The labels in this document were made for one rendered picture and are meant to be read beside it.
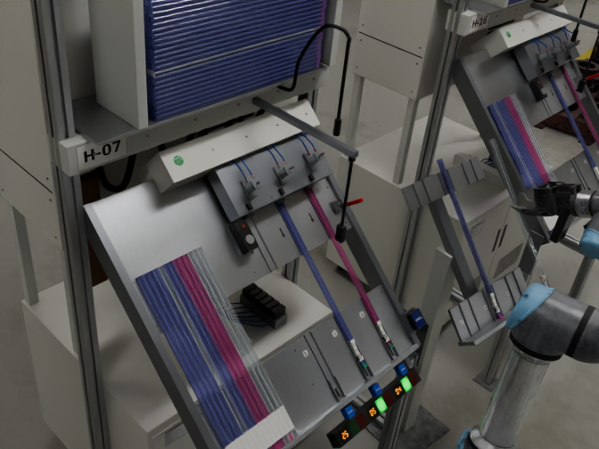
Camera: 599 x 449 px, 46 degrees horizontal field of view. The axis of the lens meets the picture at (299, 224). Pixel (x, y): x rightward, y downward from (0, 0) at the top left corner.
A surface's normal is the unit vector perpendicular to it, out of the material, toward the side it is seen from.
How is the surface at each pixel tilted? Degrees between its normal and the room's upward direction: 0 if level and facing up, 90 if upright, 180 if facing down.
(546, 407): 0
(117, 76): 90
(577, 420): 0
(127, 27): 90
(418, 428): 0
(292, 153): 43
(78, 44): 90
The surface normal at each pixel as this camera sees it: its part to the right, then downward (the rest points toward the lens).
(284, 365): 0.55, -0.28
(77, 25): 0.71, 0.46
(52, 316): 0.09, -0.81
